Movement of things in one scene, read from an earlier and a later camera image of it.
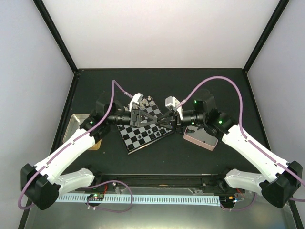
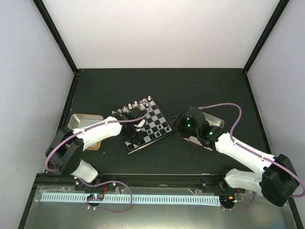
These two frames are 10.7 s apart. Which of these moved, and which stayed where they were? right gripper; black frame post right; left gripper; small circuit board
Moved: right gripper; left gripper
Stayed: black frame post right; small circuit board
